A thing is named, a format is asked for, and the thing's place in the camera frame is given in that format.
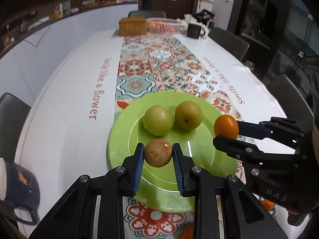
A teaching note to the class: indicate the right hand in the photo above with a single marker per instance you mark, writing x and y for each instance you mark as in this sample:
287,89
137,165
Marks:
296,219

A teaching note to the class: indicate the pink wire fruit basket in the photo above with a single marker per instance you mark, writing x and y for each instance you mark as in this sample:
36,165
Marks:
163,25

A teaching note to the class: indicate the white cloth by mug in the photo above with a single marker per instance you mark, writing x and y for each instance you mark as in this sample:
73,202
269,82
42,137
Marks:
189,19

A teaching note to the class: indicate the brown round fruit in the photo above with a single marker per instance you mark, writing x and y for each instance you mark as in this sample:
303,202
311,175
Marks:
158,152

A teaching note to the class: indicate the large orange far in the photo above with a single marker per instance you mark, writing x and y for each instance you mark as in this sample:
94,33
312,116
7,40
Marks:
188,232

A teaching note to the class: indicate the dark chair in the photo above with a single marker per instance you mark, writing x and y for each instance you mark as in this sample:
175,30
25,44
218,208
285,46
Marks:
232,43
290,99
13,113

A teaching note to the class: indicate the green plate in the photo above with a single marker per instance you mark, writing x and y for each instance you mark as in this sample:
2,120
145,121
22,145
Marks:
158,184

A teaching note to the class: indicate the green apple left on plate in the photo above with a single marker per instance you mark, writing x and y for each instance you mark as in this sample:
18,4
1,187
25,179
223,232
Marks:
158,120

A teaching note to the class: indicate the dark blue mug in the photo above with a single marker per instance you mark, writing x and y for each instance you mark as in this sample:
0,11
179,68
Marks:
19,190

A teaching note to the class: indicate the large orange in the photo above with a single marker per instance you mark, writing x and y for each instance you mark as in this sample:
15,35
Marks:
268,205
188,232

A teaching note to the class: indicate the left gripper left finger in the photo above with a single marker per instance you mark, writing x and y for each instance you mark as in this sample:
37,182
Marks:
73,214

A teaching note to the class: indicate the green apple on plate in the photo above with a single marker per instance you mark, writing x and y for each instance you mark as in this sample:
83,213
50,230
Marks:
188,115
158,120

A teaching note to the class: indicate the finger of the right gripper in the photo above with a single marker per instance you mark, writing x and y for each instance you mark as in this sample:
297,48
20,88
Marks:
250,153
274,131

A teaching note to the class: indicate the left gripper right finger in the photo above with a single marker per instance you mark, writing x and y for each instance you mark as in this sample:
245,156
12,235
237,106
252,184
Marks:
243,215

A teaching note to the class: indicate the black mug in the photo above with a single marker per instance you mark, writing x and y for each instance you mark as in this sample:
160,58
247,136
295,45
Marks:
195,31

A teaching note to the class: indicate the dark chair right far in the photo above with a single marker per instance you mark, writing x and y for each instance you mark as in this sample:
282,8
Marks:
232,43

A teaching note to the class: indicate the dark chair right near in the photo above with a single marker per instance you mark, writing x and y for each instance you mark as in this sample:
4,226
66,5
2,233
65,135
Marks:
290,99

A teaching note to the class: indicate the wicker basket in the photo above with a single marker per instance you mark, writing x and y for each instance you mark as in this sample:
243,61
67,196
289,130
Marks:
132,26

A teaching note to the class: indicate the patterned table runner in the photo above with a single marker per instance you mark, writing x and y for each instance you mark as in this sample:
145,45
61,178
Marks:
167,70

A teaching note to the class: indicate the green apple right on plate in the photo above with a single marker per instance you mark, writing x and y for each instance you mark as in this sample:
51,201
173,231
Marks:
188,115

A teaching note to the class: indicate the dark chair left side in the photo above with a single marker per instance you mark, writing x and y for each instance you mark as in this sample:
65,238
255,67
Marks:
13,113

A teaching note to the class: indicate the small orange tangerine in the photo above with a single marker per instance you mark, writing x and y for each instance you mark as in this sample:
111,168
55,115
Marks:
227,126

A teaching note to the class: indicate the large orange near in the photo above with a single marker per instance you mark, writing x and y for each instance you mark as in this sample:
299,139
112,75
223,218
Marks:
268,205

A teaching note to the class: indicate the dark chair table end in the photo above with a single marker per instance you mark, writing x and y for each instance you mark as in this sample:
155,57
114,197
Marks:
147,14

